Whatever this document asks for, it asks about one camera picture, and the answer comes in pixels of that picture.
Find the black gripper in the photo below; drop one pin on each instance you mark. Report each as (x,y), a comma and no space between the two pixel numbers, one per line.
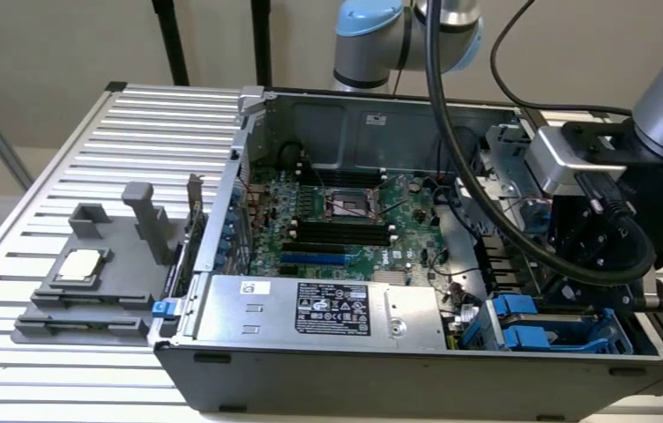
(597,229)

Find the metal disk bay cage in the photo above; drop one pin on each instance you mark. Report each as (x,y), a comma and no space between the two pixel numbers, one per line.
(505,158)

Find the disk in blue carrier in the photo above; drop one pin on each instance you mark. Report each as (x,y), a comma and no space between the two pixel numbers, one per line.
(568,335)

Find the black RAM slot bank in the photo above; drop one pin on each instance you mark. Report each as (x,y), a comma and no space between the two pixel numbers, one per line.
(346,175)
(344,232)

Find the black expansion slot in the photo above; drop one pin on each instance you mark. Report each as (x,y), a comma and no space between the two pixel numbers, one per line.
(314,247)

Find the blue expansion slot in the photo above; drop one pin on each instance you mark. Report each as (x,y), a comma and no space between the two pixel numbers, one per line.
(314,259)

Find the green motherboard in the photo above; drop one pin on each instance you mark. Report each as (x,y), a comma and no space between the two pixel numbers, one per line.
(409,240)

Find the silver chipset heat sink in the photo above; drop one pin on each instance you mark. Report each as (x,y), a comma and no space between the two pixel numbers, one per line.
(393,277)

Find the CPU socket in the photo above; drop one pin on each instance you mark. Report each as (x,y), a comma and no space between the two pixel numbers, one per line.
(349,203)

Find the open black PC case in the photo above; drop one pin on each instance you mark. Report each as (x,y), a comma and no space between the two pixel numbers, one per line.
(368,383)

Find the silver power supply unit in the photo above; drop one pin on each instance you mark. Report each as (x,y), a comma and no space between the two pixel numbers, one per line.
(273,315)

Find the black stand pole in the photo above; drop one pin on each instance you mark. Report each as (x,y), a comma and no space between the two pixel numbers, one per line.
(262,44)
(174,44)

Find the blue case latch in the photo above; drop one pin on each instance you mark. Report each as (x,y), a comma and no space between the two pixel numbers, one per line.
(165,308)

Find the grey parts rack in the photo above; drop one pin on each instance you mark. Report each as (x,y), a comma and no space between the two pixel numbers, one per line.
(131,273)

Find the silver CPU chip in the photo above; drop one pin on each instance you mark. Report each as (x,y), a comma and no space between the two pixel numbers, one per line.
(82,264)

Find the RAM stick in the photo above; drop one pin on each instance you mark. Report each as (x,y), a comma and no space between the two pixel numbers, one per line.
(85,327)

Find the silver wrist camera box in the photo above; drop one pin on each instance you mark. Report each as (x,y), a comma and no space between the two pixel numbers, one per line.
(556,158)

